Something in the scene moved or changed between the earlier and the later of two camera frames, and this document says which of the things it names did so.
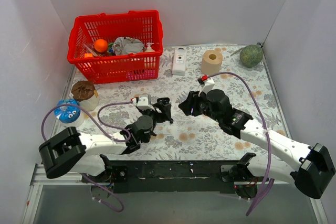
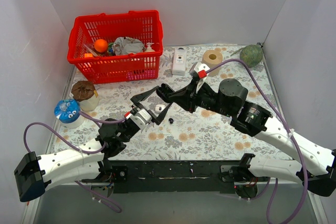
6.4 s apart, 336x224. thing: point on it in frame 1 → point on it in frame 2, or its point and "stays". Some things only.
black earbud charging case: x=163 y=100 → x=164 y=92
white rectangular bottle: x=179 y=61 stays
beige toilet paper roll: x=211 y=62 stays
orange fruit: x=101 y=45 stays
